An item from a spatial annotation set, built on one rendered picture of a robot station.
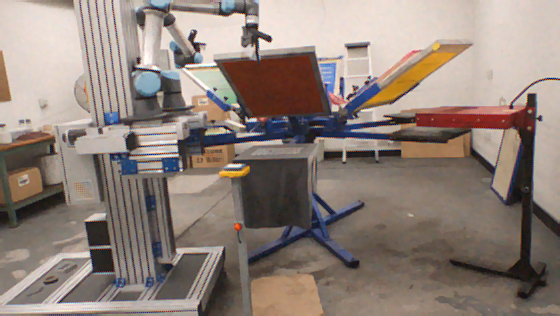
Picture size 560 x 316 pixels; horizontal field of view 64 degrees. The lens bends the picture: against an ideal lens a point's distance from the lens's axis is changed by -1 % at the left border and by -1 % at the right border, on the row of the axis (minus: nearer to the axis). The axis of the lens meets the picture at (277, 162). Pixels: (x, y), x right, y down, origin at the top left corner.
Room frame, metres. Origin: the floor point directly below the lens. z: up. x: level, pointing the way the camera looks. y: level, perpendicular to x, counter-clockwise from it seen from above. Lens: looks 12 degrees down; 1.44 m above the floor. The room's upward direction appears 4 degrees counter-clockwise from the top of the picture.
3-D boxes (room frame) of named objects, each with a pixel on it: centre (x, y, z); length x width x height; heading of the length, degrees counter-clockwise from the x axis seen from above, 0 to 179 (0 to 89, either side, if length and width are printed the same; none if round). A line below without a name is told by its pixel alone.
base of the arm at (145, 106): (2.39, 0.67, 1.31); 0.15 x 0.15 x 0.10
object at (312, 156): (2.71, -0.21, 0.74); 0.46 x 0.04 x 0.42; 167
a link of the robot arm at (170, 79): (2.89, 0.64, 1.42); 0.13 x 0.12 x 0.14; 62
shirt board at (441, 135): (3.38, -0.75, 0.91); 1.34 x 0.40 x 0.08; 47
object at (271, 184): (2.53, 0.04, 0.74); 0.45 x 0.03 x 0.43; 77
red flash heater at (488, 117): (2.87, -1.30, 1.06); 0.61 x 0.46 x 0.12; 47
